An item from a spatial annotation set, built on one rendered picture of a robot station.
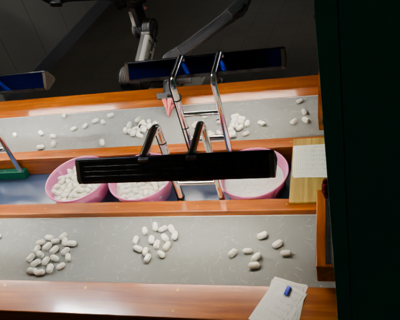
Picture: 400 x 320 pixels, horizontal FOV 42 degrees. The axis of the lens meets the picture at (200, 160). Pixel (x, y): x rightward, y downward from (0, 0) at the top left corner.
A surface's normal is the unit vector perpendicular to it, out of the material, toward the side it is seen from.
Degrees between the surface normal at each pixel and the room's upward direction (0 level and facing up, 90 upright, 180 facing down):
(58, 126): 0
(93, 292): 0
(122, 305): 0
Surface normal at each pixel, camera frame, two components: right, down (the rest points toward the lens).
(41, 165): -0.17, 0.68
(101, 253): -0.22, -0.74
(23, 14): 0.93, 0.06
